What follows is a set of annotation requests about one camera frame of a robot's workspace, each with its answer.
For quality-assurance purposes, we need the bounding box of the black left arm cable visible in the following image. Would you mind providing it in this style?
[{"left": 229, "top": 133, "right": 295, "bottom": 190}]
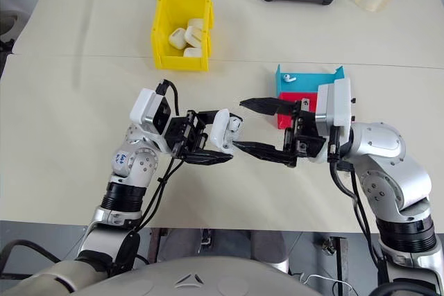
[{"left": 133, "top": 79, "right": 185, "bottom": 238}]

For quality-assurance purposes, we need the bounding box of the yellow plastic bin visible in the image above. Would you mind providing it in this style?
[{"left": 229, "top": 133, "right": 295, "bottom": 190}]
[{"left": 151, "top": 0, "right": 215, "bottom": 73}]

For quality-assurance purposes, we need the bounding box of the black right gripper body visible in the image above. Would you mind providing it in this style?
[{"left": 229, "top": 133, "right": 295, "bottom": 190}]
[{"left": 282, "top": 97, "right": 329, "bottom": 169}]

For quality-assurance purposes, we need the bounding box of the red open tray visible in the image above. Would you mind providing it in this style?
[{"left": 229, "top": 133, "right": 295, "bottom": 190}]
[{"left": 276, "top": 92, "right": 320, "bottom": 130}]

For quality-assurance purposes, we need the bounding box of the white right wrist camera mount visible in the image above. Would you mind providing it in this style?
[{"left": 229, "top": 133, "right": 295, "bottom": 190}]
[{"left": 314, "top": 76, "right": 353, "bottom": 129}]

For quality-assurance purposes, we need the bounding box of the grey round post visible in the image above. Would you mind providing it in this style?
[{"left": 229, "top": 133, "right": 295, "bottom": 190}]
[{"left": 249, "top": 229, "right": 291, "bottom": 275}]

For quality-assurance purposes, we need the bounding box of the thin white floor cable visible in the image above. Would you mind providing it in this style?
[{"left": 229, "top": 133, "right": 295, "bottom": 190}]
[{"left": 290, "top": 270, "right": 352, "bottom": 296}]

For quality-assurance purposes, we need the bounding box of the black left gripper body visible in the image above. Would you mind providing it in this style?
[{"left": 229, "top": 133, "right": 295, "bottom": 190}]
[{"left": 162, "top": 110, "right": 210, "bottom": 159}]

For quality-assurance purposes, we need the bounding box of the small metal clamp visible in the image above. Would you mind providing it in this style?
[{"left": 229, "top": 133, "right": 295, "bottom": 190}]
[{"left": 198, "top": 229, "right": 214, "bottom": 254}]

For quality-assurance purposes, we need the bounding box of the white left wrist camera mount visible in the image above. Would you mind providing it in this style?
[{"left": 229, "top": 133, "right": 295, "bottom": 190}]
[{"left": 129, "top": 88, "right": 173, "bottom": 136}]

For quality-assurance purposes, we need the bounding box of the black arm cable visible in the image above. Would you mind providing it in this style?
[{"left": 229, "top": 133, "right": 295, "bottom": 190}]
[
  {"left": 133, "top": 79, "right": 185, "bottom": 238},
  {"left": 327, "top": 125, "right": 386, "bottom": 286}
]

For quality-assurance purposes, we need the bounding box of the blue open tray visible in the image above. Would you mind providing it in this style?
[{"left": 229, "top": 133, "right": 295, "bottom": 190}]
[{"left": 275, "top": 63, "right": 346, "bottom": 98}]

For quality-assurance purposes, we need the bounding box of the thick black hose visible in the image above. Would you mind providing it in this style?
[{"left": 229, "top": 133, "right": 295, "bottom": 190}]
[
  {"left": 373, "top": 280, "right": 444, "bottom": 296},
  {"left": 0, "top": 238, "right": 62, "bottom": 266}
]

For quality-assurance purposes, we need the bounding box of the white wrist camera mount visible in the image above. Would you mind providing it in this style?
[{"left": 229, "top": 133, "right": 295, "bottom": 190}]
[
  {"left": 129, "top": 88, "right": 173, "bottom": 136},
  {"left": 314, "top": 76, "right": 353, "bottom": 129}
]

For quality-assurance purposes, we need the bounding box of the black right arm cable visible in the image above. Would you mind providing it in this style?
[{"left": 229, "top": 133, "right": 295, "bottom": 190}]
[{"left": 327, "top": 125, "right": 386, "bottom": 286}]

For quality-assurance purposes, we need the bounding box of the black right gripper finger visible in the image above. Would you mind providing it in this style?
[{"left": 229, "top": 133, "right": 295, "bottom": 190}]
[
  {"left": 231, "top": 140, "right": 296, "bottom": 169},
  {"left": 239, "top": 96, "right": 302, "bottom": 117}
]

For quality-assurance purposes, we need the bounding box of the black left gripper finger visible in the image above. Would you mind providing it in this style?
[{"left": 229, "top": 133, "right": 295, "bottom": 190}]
[
  {"left": 182, "top": 149, "right": 234, "bottom": 166},
  {"left": 196, "top": 110, "right": 244, "bottom": 126}
]

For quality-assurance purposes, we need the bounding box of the rusty metal table leg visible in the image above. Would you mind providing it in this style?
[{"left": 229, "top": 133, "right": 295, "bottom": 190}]
[
  {"left": 146, "top": 227, "right": 171, "bottom": 265},
  {"left": 328, "top": 234, "right": 350, "bottom": 296}
]

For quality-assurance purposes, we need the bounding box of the grey round object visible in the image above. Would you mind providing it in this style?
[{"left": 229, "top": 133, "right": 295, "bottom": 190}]
[{"left": 0, "top": 10, "right": 26, "bottom": 43}]

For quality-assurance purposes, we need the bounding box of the grey robot torso shell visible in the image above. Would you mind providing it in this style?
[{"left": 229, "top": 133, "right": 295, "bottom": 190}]
[{"left": 69, "top": 256, "right": 324, "bottom": 296}]

